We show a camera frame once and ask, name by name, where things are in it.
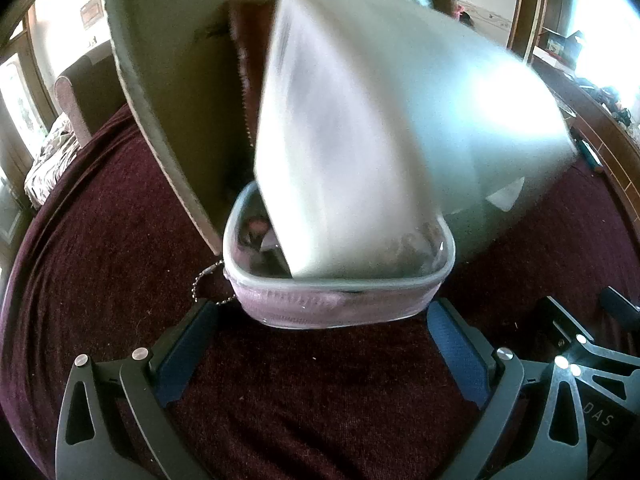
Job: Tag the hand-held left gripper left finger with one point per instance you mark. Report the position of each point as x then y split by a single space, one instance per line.
184 357

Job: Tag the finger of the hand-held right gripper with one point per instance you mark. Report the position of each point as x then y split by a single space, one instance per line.
607 360

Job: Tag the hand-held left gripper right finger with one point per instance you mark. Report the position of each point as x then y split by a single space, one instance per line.
457 357

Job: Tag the clear plastic container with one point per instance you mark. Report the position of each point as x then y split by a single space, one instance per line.
320 302

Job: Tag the white green medicine box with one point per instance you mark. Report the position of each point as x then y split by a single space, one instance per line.
370 125

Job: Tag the cardboard box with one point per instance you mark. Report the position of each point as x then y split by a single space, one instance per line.
175 75

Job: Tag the maroon tablecloth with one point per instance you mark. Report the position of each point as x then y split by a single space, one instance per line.
310 400

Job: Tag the wooden side table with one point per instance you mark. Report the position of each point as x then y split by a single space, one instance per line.
595 130

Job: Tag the patterned blanket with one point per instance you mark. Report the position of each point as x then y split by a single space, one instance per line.
52 155

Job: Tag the cluttered small items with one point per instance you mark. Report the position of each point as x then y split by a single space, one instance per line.
610 105

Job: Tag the brown armchair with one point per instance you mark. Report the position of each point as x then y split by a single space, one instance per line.
82 100

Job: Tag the patterned glass door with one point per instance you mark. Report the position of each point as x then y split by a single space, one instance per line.
20 105

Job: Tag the small brown wall plaque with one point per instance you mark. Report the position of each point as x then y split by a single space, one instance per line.
91 14

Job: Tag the wooden door frame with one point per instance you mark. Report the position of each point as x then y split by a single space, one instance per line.
532 5

